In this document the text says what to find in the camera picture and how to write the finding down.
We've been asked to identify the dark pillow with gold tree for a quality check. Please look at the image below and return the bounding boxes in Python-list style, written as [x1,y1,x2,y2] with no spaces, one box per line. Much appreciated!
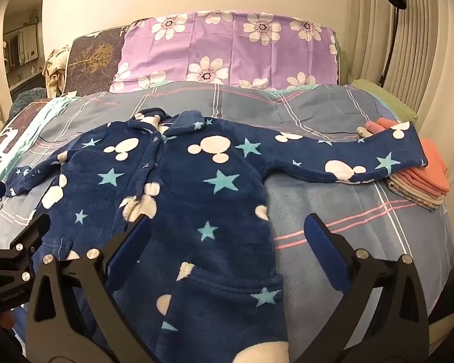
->
[62,26,131,95]

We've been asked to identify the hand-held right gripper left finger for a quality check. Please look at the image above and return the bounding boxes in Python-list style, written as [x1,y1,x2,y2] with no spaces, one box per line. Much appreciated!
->
[23,214,154,363]

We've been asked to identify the blue plaid bed sheet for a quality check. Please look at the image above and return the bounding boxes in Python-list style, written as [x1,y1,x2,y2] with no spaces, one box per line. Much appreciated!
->
[0,82,454,363]

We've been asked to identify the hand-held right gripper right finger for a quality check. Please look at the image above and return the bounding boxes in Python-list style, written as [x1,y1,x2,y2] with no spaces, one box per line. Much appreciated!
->
[304,214,430,363]

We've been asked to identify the green cloth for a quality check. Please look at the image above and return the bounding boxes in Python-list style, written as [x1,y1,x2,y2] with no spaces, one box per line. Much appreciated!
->
[335,32,419,122]

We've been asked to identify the dark blanket with white print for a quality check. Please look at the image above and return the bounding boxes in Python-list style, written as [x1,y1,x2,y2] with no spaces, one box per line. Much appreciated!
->
[0,96,78,197]

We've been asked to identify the white pleated curtain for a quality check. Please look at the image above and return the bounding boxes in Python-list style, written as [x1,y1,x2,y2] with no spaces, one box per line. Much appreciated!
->
[350,0,454,129]

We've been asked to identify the teal knit blanket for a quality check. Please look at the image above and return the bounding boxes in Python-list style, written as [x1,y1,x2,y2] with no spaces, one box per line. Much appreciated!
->
[8,86,48,119]

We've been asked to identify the wooden cabinet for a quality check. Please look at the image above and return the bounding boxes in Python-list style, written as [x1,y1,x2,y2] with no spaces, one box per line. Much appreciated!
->
[2,8,43,82]

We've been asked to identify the beige striped cloth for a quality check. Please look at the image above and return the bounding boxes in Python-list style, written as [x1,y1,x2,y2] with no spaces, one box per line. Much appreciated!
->
[41,45,72,99]

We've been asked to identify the stack of folded pink clothes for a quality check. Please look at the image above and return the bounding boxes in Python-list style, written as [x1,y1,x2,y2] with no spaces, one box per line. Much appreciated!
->
[357,118,451,211]

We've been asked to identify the purple floral pillow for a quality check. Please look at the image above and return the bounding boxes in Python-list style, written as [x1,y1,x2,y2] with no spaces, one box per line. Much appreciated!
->
[109,9,341,93]

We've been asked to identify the navy star print fleece pajama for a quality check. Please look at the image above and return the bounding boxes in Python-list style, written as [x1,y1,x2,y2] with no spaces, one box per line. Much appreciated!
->
[4,108,429,363]

